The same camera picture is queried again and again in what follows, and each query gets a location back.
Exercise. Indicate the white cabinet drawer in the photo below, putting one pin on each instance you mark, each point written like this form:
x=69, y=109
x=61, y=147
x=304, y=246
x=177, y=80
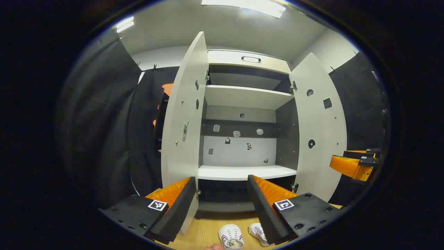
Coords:
x=225, y=57

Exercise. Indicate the white canvas shoe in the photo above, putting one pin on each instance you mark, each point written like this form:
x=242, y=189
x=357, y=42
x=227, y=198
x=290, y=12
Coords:
x=257, y=232
x=230, y=236

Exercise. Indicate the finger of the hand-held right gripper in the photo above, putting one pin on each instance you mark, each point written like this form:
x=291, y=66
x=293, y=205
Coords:
x=360, y=153
x=348, y=166

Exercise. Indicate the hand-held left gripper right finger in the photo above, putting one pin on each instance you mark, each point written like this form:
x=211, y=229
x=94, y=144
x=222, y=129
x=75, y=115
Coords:
x=263, y=211

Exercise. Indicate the black backdrop cloth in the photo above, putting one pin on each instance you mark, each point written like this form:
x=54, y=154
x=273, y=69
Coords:
x=104, y=121

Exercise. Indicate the large ceiling light panel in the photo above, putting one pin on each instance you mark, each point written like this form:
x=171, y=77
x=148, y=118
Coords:
x=249, y=6

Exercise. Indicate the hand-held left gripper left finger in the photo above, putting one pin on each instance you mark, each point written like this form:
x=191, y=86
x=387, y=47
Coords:
x=180, y=211

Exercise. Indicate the white cabinet door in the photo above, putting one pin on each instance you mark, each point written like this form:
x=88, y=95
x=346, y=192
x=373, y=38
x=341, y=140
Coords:
x=319, y=121
x=180, y=104

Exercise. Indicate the small ceiling light panel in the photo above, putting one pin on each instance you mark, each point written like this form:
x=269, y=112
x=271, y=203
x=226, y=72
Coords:
x=125, y=25

